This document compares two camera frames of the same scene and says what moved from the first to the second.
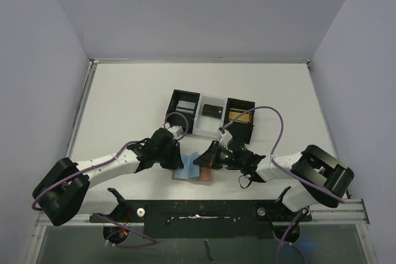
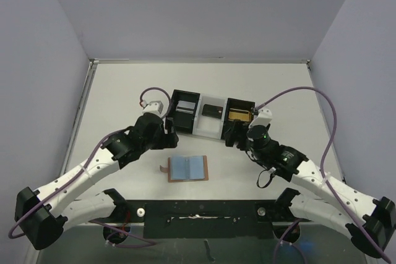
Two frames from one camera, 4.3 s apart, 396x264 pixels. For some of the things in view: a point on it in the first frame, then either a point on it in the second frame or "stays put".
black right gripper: [213, 156] to [234, 135]
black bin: [177, 120] stays put
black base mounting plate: [203, 219] stays put
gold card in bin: [244, 117] stays put
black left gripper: [176, 162] to [168, 140]
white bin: [208, 126] stays put
